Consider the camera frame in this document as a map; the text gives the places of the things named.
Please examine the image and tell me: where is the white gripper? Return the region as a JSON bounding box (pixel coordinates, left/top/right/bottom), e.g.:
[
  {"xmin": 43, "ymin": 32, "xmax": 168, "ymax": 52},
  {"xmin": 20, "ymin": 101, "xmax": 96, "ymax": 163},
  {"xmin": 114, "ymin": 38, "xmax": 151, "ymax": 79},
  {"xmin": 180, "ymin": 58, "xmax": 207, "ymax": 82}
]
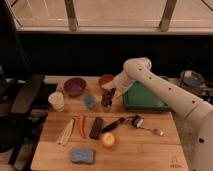
[{"xmin": 102, "ymin": 71, "xmax": 135, "ymax": 98}]

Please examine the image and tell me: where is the purple grape bunch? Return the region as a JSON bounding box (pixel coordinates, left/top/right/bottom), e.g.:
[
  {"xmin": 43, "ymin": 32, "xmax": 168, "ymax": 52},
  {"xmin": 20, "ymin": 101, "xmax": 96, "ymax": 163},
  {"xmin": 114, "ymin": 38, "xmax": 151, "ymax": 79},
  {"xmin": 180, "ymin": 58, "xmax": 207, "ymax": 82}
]
[{"xmin": 101, "ymin": 88, "xmax": 116, "ymax": 107}]

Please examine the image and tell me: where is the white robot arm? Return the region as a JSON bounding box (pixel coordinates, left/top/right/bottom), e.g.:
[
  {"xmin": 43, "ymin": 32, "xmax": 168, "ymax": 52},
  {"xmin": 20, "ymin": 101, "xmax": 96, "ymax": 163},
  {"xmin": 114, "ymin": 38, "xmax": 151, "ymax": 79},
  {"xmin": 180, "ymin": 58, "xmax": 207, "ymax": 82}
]
[{"xmin": 103, "ymin": 57, "xmax": 213, "ymax": 171}]

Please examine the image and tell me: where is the blue plastic cup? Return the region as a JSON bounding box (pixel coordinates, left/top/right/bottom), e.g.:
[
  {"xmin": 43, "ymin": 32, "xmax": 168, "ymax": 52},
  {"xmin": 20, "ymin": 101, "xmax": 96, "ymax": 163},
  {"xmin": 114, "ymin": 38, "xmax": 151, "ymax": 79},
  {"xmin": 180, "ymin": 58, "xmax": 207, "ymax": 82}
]
[{"xmin": 83, "ymin": 94, "xmax": 96, "ymax": 109}]

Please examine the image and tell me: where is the white plastic cup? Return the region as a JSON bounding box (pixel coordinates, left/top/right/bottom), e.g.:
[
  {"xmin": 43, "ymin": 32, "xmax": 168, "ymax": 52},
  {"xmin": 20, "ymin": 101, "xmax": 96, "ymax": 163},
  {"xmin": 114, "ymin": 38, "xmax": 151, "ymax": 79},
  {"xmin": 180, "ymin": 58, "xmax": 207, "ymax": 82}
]
[{"xmin": 48, "ymin": 92, "xmax": 64, "ymax": 112}]

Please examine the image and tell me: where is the red bowl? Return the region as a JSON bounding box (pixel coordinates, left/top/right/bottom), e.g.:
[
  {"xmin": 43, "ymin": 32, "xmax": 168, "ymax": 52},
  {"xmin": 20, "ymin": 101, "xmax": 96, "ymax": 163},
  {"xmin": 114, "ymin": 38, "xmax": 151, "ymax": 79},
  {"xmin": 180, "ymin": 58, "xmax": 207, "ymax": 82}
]
[{"xmin": 98, "ymin": 74, "xmax": 114, "ymax": 87}]

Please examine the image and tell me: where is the green plastic tray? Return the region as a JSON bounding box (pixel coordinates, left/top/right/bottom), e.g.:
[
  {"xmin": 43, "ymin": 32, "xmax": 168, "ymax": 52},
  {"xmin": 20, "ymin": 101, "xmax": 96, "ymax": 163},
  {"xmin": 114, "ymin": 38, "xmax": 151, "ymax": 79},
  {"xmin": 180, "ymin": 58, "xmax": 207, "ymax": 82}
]
[{"xmin": 123, "ymin": 82, "xmax": 171, "ymax": 112}]

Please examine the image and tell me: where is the black white small object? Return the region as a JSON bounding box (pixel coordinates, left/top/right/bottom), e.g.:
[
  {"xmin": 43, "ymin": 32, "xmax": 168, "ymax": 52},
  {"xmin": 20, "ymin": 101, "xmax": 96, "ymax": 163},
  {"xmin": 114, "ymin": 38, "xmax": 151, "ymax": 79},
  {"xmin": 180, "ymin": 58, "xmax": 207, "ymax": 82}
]
[{"xmin": 131, "ymin": 115, "xmax": 144, "ymax": 128}]

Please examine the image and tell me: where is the purple bowl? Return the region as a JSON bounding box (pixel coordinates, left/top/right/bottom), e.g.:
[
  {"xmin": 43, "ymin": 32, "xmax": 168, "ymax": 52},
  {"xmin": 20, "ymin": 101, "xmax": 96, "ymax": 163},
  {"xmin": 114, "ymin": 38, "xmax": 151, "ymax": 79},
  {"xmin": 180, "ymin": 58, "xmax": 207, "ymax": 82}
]
[{"xmin": 63, "ymin": 77, "xmax": 86, "ymax": 97}]

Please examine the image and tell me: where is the black remote control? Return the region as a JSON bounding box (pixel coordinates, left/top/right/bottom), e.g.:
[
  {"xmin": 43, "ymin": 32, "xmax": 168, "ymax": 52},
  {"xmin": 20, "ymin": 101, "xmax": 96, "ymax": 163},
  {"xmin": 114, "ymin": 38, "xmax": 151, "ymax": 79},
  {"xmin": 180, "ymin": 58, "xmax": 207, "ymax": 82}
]
[{"xmin": 89, "ymin": 117, "xmax": 103, "ymax": 139}]

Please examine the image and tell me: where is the yellow red apple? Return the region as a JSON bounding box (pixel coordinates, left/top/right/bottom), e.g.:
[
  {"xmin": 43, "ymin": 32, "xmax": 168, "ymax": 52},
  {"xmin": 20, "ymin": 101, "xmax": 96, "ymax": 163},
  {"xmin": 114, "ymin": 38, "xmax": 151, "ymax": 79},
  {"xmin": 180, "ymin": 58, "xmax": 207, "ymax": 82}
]
[{"xmin": 101, "ymin": 132, "xmax": 116, "ymax": 148}]

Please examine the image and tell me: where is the metal spoon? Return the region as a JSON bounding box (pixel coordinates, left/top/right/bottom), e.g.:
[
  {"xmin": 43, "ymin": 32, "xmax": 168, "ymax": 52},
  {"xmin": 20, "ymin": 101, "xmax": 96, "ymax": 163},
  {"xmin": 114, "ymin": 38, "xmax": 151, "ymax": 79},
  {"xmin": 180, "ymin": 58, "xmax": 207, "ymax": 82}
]
[{"xmin": 140, "ymin": 127, "xmax": 164, "ymax": 136}]

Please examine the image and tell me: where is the blue sponge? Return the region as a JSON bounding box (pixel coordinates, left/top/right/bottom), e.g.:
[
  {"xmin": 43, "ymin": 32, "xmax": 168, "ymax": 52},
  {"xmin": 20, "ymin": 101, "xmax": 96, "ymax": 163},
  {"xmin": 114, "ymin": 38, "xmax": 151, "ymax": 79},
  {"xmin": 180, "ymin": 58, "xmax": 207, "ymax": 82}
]
[{"xmin": 71, "ymin": 148, "xmax": 94, "ymax": 164}]

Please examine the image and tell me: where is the corn cob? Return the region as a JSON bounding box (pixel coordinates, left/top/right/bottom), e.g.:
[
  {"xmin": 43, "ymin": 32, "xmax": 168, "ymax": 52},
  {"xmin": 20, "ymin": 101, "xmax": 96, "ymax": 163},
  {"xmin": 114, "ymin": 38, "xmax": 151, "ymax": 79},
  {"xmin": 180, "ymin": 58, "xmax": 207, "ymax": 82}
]
[{"xmin": 56, "ymin": 118, "xmax": 75, "ymax": 146}]

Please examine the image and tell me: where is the black office chair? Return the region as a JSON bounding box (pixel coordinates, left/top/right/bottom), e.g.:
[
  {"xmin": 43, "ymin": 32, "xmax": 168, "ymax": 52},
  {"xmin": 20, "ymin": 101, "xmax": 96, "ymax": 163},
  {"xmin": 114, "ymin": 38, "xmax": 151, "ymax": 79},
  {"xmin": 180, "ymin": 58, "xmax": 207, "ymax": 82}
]
[{"xmin": 0, "ymin": 0, "xmax": 46, "ymax": 165}]

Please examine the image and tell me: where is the black handled utensil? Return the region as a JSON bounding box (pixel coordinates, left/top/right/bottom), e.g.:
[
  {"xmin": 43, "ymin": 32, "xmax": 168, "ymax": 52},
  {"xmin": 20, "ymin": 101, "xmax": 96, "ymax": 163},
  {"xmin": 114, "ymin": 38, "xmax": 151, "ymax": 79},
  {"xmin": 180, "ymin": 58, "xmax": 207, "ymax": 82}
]
[{"xmin": 101, "ymin": 117, "xmax": 125, "ymax": 133}]

